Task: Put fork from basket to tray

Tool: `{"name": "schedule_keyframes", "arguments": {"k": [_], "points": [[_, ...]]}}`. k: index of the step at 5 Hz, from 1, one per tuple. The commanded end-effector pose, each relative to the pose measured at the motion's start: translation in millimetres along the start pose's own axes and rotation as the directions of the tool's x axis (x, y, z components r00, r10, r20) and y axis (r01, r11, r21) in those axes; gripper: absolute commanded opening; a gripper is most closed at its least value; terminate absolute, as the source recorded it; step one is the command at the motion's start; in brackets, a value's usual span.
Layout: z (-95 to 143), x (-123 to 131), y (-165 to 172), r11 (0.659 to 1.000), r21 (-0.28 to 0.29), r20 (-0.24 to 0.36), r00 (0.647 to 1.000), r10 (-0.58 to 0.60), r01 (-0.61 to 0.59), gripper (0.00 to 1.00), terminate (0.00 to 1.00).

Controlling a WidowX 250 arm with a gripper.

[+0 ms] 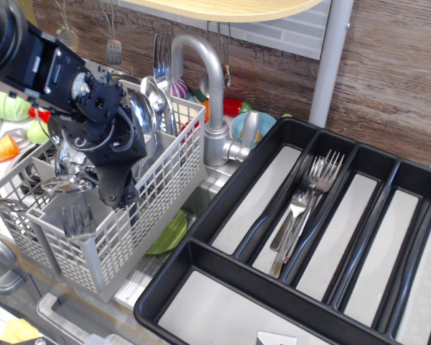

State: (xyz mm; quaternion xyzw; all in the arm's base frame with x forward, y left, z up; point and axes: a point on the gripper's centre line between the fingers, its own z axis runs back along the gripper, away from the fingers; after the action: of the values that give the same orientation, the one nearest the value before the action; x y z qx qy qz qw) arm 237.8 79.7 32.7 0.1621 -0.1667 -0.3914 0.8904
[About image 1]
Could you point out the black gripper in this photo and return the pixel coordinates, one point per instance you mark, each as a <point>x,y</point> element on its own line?
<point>90,116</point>

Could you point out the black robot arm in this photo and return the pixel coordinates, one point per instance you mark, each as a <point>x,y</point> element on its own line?
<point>28,56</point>

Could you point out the steel fork front basket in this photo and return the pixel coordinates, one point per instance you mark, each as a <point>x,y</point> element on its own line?
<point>78,222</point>

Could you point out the grey plastic cutlery basket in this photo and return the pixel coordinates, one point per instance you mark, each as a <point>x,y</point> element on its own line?
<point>98,264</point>

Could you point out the steel spoon back basket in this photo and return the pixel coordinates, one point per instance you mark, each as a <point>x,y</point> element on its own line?
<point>156,100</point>

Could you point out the lower steel fork in tray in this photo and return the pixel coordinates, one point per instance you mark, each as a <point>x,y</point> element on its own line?
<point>299,210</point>

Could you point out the steel fork in tray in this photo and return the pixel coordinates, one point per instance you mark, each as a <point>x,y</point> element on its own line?
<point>321,179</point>
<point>299,210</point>

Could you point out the black cutlery tray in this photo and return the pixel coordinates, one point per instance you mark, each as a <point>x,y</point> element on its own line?
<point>360,272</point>

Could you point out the upper steel fork in tray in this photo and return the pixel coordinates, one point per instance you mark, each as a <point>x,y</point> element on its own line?
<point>321,179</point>

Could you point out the steel spoon lying sideways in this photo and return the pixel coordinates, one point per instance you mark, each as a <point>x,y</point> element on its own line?
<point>65,184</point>

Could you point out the large shiny steel spoon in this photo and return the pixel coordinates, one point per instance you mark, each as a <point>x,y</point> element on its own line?
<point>70,161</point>

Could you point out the green toy leaf in sink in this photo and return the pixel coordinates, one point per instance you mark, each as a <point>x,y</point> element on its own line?
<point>171,235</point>

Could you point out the tall steel spoon centre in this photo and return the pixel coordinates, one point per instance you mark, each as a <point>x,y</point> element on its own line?
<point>140,107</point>

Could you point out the light green toy apple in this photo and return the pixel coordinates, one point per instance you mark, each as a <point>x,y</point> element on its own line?
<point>37,132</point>

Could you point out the silver curved faucet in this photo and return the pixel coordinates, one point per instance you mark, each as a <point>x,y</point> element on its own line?
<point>219,148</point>

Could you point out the purple toy onion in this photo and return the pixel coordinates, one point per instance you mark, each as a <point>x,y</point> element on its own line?
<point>178,88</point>

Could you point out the steel spoon left edge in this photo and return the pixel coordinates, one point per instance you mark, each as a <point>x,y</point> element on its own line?
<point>12,205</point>

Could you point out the orange toy carrot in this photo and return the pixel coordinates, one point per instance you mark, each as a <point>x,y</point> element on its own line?
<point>8,148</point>

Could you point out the red toy pepper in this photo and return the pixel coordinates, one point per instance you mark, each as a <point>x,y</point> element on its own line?
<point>231,107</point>

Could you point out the hanging small metal spatula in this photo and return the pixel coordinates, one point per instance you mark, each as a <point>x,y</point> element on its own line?
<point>114,47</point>

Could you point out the green toy cabbage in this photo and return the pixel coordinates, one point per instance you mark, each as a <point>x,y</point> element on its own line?
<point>13,109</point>

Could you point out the light blue bowl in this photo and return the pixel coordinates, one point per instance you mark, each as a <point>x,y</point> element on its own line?
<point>266,123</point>

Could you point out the hanging metal skimmer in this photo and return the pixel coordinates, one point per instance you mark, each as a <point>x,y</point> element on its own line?
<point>65,33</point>

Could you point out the yellow toy bottom left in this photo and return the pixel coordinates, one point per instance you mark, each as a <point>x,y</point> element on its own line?
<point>18,330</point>

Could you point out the grey metal pole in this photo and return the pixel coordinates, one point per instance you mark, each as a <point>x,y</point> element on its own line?
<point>339,22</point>

